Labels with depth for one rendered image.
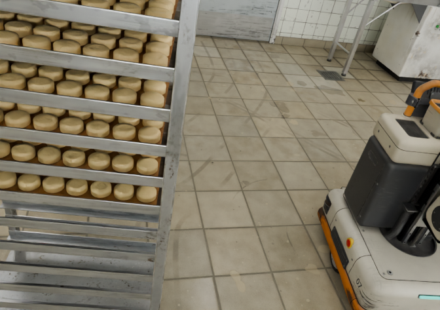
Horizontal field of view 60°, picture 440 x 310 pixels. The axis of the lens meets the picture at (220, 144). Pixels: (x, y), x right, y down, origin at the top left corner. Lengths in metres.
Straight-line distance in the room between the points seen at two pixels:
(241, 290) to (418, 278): 0.78
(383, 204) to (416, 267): 0.31
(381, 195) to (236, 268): 0.77
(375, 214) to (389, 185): 0.18
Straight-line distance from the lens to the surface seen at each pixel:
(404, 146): 1.74
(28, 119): 0.93
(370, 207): 1.92
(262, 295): 1.93
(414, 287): 1.92
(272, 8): 4.87
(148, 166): 0.92
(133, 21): 0.71
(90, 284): 1.71
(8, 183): 1.04
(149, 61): 0.77
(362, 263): 1.90
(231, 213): 2.23
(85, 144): 0.86
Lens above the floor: 1.55
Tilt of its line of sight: 34 degrees down
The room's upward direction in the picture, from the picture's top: 11 degrees clockwise
